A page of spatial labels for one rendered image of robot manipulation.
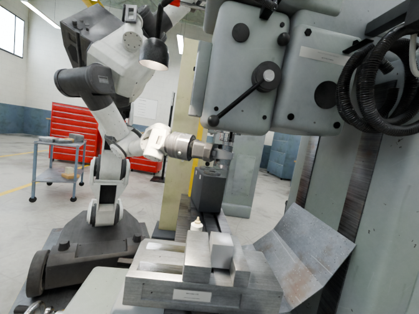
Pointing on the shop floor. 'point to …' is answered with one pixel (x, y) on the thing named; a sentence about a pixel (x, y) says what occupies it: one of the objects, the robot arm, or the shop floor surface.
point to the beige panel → (184, 178)
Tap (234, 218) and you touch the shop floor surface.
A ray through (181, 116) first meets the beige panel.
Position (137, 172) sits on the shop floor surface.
